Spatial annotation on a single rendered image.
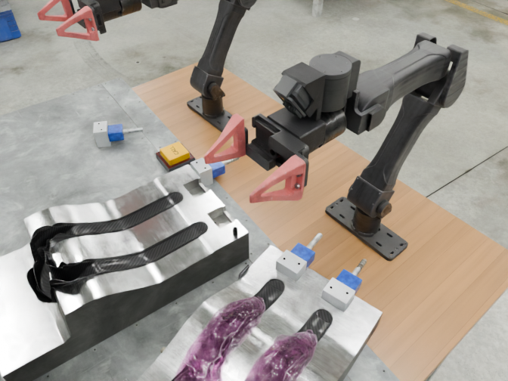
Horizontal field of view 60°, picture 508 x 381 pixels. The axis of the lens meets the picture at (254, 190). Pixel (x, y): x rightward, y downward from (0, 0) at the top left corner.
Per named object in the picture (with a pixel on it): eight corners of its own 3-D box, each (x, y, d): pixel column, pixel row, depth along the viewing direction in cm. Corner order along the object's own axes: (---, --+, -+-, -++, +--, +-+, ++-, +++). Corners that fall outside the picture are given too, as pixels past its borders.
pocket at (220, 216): (225, 215, 100) (224, 204, 97) (238, 230, 96) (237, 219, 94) (208, 224, 98) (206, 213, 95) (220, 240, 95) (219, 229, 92)
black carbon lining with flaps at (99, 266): (178, 194, 102) (173, 164, 95) (215, 239, 93) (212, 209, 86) (23, 265, 88) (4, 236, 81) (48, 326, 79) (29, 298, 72)
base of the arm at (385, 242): (398, 240, 92) (417, 223, 95) (326, 188, 102) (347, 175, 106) (389, 262, 97) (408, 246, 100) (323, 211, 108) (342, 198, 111)
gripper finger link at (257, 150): (225, 159, 55) (280, 129, 59) (193, 132, 59) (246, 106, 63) (227, 196, 60) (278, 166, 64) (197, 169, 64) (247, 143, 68)
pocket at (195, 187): (201, 188, 106) (199, 177, 103) (212, 201, 103) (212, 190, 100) (184, 196, 104) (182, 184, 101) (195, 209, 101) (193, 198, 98)
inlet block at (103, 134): (144, 131, 130) (140, 116, 126) (144, 141, 127) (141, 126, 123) (98, 137, 128) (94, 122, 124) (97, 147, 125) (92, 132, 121)
